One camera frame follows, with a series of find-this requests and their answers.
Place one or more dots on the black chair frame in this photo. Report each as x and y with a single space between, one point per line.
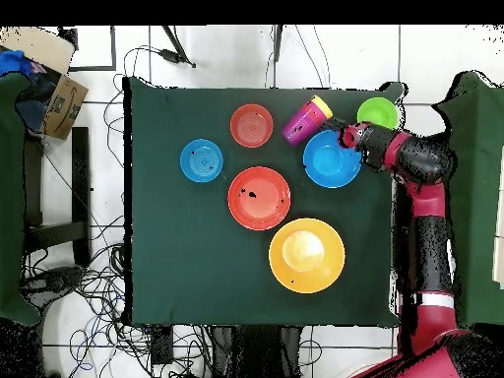
80 177

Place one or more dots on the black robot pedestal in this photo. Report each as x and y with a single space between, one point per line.
252 350

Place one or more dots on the green cloth covered table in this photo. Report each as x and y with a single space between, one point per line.
480 177
10 197

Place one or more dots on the magenta-red plastic cup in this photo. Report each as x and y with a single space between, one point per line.
316 111

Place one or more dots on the small orange-red ringed bowl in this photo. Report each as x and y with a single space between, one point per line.
252 126

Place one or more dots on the black metal frame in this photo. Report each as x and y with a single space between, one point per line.
113 47

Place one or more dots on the small black power box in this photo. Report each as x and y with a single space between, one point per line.
162 344

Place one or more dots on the green plastic bowl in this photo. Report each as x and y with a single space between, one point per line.
377 113

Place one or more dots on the dark green table cloth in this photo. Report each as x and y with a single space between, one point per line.
177 236

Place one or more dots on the large orange plastic bowl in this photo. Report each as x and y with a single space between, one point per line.
307 256

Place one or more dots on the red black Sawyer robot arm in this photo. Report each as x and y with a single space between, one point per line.
429 204

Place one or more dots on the large blue plastic bowl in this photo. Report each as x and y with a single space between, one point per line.
328 163

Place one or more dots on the purple plastic cup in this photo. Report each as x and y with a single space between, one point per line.
297 128

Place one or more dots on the yellow plastic cup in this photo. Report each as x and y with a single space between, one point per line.
322 105

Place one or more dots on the wide orange-red shallow bowl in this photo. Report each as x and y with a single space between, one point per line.
259 201

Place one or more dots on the orange-red plastic cup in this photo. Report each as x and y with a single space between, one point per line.
312 114

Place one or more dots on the brown cardboard box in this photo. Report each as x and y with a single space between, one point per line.
65 106

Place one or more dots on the small blue plastic bowl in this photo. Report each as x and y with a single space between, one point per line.
201 160

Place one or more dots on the blue cloth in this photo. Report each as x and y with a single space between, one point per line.
13 62

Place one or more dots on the black tripod leg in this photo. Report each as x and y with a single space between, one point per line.
177 44
278 39

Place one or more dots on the black rounded floor base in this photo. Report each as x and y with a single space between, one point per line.
55 281

